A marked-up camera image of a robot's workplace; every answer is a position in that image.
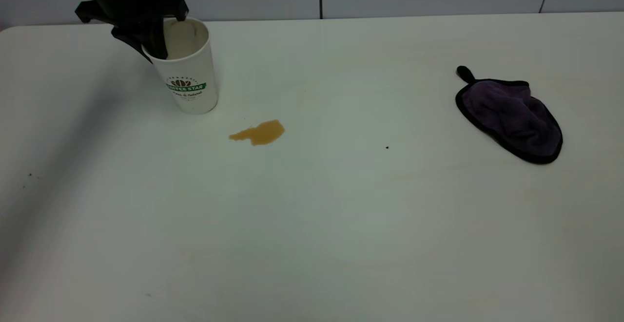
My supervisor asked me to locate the brown coffee spill puddle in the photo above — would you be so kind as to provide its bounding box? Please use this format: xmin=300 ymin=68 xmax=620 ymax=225
xmin=229 ymin=120 xmax=286 ymax=147

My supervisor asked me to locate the white paper coffee cup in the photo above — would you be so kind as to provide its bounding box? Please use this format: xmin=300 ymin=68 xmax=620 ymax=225
xmin=142 ymin=17 xmax=219 ymax=115

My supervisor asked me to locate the purple cloth with black trim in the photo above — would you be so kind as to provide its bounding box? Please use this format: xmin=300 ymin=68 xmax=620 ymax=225
xmin=455 ymin=66 xmax=564 ymax=165

